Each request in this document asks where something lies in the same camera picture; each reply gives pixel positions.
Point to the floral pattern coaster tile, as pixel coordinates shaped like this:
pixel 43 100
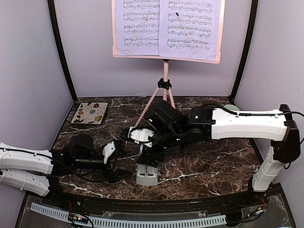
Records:
pixel 91 113

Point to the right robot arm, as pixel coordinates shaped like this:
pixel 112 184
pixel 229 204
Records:
pixel 170 128

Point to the sheet music page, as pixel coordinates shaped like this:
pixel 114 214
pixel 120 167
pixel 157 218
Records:
pixel 191 30
pixel 137 27

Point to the white metronome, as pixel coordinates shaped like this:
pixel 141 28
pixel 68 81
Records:
pixel 146 175

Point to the pale green ceramic bowl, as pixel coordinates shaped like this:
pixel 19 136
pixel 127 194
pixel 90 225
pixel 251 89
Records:
pixel 231 107

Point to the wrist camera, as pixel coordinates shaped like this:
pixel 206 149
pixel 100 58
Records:
pixel 137 135
pixel 112 148

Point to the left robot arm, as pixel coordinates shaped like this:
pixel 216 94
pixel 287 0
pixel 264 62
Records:
pixel 37 170

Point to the black frame post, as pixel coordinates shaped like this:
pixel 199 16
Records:
pixel 60 48
pixel 246 49

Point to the white slotted cable duct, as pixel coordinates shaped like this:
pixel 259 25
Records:
pixel 125 221

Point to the pink perforated music stand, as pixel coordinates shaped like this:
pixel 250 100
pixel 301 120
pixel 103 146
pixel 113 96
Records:
pixel 115 51

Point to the left black frame post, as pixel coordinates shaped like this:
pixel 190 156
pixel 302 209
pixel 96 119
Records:
pixel 60 48

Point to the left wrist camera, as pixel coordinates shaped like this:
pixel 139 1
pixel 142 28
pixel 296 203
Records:
pixel 112 148

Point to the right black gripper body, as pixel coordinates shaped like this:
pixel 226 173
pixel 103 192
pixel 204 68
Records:
pixel 170 139

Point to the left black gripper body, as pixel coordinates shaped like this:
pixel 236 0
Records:
pixel 86 164

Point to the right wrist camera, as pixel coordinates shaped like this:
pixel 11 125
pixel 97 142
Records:
pixel 137 135

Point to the right black frame post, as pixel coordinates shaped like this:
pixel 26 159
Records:
pixel 246 49

